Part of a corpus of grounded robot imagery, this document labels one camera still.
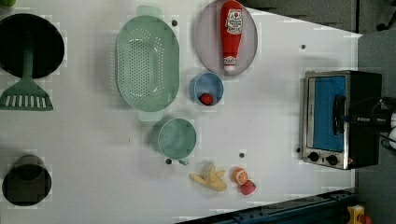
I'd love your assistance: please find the small red ball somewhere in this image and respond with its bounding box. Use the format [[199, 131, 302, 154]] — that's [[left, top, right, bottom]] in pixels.
[[200, 93, 214, 105]]

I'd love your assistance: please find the blue cup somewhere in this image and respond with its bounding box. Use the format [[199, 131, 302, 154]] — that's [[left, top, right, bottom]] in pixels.
[[189, 72, 224, 106]]

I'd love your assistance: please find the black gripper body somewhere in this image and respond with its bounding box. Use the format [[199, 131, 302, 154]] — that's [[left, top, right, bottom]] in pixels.
[[348, 97, 395, 133]]

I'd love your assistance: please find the green slotted spatula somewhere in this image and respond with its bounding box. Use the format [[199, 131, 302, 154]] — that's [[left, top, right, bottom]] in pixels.
[[0, 38, 53, 111]]

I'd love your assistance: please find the dark grey cup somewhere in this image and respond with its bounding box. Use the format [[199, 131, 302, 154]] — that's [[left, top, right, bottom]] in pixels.
[[2, 155, 52, 206]]

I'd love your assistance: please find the green mug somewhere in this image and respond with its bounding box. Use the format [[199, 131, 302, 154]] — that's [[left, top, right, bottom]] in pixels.
[[158, 119, 197, 166]]

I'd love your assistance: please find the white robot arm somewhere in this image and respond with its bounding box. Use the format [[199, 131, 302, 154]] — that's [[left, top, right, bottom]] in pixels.
[[344, 97, 395, 150]]

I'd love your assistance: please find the yellow red button box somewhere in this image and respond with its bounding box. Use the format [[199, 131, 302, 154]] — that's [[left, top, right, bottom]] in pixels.
[[347, 204, 373, 224]]

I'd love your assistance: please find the orange slice toy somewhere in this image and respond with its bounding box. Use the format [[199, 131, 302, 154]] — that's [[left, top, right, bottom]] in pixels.
[[232, 167, 248, 186]]

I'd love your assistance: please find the black round pan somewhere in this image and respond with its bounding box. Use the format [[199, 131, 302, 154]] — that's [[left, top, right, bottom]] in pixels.
[[0, 13, 64, 78]]

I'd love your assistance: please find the grey plate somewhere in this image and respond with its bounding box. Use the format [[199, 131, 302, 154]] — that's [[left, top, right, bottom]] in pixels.
[[195, 0, 258, 76]]

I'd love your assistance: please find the green object at corner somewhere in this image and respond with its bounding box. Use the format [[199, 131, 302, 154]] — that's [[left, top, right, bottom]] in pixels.
[[0, 0, 17, 7]]

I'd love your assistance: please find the green oval colander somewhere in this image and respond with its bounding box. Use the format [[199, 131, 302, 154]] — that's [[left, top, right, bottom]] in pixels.
[[116, 5, 179, 121]]

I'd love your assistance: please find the blue metal frame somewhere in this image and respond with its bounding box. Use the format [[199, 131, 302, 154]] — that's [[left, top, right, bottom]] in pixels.
[[178, 190, 357, 224]]

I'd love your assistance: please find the peeled toy banana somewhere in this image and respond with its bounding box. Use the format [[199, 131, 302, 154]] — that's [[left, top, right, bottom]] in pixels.
[[189, 161, 227, 191]]

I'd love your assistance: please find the red ketchup bottle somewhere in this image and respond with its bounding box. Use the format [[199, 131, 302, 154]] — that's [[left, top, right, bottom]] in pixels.
[[220, 0, 243, 72]]

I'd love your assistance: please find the silver toaster oven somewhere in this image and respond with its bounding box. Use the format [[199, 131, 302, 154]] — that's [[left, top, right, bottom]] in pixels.
[[302, 70, 382, 170]]

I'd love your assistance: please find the red strawberry toy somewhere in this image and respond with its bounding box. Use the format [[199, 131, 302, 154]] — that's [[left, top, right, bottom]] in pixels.
[[240, 180, 256, 195]]

